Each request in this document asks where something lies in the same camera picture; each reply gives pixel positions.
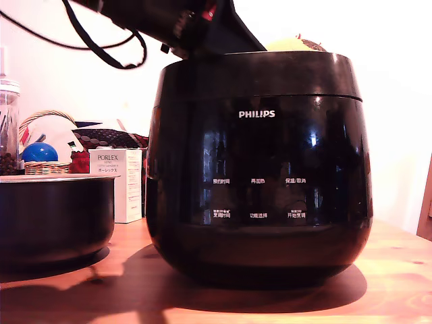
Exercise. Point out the black rice cooker lid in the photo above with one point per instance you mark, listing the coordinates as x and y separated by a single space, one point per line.
256 76

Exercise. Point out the black Philips rice cooker body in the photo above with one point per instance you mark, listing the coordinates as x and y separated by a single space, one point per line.
260 202

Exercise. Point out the straw hat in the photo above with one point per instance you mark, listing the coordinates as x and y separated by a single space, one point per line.
290 45

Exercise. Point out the dark patterned cloth bag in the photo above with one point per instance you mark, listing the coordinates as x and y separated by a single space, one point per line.
108 135

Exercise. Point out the white printed cloth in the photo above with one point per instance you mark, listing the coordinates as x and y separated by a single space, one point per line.
57 131

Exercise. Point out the red fabric pouch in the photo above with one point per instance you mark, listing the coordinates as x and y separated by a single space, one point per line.
80 163

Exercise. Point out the white Porlex box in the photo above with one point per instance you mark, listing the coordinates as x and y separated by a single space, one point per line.
111 189

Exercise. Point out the blue ball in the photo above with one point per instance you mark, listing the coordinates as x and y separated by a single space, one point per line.
39 153

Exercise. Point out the woven wicker basket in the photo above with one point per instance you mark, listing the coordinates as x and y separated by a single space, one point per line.
47 167

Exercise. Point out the clear glass jar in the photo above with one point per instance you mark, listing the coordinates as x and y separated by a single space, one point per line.
7 114

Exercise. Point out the black inner cooking pot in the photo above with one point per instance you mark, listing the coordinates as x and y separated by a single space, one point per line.
54 216

